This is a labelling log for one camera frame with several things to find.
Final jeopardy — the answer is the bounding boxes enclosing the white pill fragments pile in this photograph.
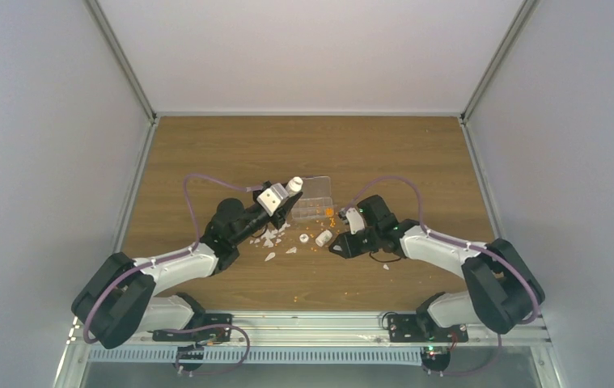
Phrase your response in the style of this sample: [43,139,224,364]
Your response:
[248,222,299,262]

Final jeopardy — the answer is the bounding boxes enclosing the capped white pill bottle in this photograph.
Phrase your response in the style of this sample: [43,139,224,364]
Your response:
[285,176,303,196]

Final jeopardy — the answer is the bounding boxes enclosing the aluminium front rail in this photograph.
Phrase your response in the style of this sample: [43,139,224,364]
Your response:
[125,311,552,347]

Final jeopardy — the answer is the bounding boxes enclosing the spilled orange pills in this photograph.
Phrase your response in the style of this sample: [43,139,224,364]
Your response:
[282,215,379,310]

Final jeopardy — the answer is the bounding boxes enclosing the clear plastic pill organizer box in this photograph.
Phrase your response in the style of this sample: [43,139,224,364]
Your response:
[291,175,335,221]

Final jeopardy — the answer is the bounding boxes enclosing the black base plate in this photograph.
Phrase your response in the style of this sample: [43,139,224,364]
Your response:
[152,313,233,344]
[381,311,469,344]

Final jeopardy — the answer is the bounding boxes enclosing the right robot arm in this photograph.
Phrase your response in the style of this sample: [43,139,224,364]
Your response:
[328,195,545,338]

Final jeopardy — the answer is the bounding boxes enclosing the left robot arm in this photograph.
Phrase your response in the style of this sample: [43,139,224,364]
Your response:
[71,177,303,349]

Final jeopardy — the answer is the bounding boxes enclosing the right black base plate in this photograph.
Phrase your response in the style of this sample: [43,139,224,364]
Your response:
[381,311,469,344]

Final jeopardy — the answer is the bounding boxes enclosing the white slotted cable duct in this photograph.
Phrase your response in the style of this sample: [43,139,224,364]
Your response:
[88,345,422,366]

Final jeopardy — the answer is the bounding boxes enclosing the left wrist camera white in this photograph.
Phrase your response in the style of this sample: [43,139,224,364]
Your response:
[256,188,290,217]

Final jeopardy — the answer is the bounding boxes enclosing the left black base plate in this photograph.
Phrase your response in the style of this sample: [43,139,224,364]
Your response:
[152,313,233,344]

